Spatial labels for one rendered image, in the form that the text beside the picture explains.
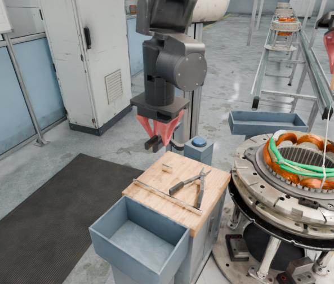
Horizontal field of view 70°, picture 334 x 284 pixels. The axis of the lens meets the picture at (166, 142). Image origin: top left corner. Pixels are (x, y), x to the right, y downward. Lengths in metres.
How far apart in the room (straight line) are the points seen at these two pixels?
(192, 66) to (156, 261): 0.39
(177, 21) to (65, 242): 1.66
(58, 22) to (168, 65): 2.32
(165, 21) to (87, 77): 2.23
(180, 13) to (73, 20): 2.14
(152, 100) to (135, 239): 0.32
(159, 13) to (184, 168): 0.38
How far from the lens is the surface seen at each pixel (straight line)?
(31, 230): 2.04
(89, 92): 2.66
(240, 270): 0.78
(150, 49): 0.42
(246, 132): 0.88
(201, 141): 0.78
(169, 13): 0.41
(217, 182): 0.60
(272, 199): 0.55
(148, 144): 0.49
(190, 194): 0.56
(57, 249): 1.87
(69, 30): 2.58
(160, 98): 0.44
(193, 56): 0.36
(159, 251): 0.57
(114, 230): 0.59
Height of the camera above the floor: 1.46
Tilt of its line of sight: 33 degrees down
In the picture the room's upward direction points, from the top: straight up
